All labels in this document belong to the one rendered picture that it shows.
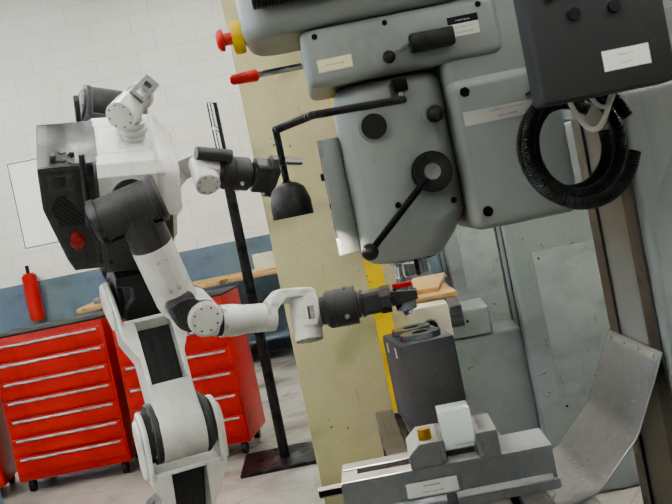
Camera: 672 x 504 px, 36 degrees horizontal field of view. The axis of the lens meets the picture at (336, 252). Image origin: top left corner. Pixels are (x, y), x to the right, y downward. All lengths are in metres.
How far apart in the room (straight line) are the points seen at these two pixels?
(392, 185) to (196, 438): 0.89
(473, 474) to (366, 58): 0.71
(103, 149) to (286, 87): 1.41
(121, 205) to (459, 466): 0.88
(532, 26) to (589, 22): 0.08
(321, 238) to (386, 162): 1.83
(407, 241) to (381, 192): 0.10
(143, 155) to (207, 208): 8.66
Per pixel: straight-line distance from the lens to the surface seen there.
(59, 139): 2.38
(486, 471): 1.73
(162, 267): 2.19
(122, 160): 2.27
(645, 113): 1.81
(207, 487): 2.53
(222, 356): 6.43
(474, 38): 1.81
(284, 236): 3.61
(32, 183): 11.27
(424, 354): 2.23
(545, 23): 1.57
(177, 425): 2.41
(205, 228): 10.95
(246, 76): 1.99
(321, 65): 1.78
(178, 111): 11.01
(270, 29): 1.78
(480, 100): 1.79
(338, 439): 3.70
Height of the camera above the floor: 1.45
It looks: 3 degrees down
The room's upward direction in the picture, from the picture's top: 11 degrees counter-clockwise
